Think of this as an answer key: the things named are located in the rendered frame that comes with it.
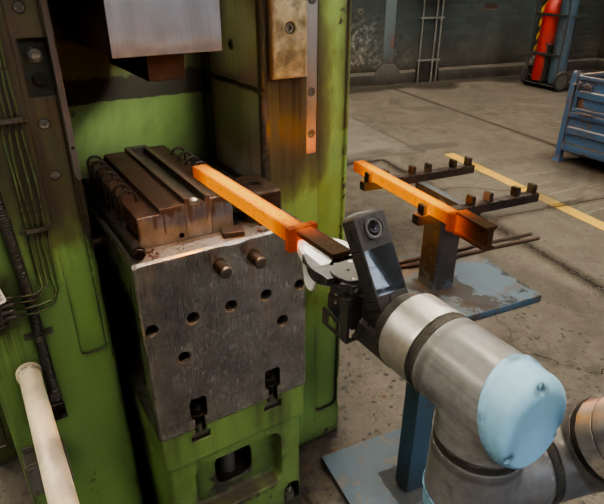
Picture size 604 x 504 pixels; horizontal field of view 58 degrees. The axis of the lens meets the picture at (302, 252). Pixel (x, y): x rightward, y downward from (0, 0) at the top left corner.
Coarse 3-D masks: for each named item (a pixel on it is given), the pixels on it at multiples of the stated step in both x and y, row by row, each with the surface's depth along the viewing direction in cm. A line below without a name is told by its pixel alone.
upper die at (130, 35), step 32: (64, 0) 111; (96, 0) 90; (128, 0) 88; (160, 0) 91; (192, 0) 93; (64, 32) 119; (96, 32) 95; (128, 32) 90; (160, 32) 93; (192, 32) 95
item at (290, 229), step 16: (208, 176) 96; (224, 176) 96; (224, 192) 92; (240, 192) 89; (240, 208) 87; (256, 208) 82; (272, 208) 82; (272, 224) 79; (288, 224) 76; (304, 224) 75; (288, 240) 74; (304, 240) 72; (320, 240) 70; (336, 256) 67
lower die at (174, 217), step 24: (96, 168) 130; (120, 168) 127; (144, 168) 127; (120, 192) 116; (144, 192) 113; (168, 192) 113; (120, 216) 115; (144, 216) 105; (168, 216) 107; (192, 216) 110; (216, 216) 112; (144, 240) 106; (168, 240) 109
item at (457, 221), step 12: (360, 168) 129; (372, 168) 126; (372, 180) 125; (384, 180) 120; (396, 180) 119; (396, 192) 117; (408, 192) 113; (420, 192) 112; (432, 204) 107; (444, 204) 107; (444, 216) 104; (456, 216) 101; (468, 216) 99; (456, 228) 102; (468, 228) 99; (480, 228) 96; (492, 228) 95; (468, 240) 99; (480, 240) 97
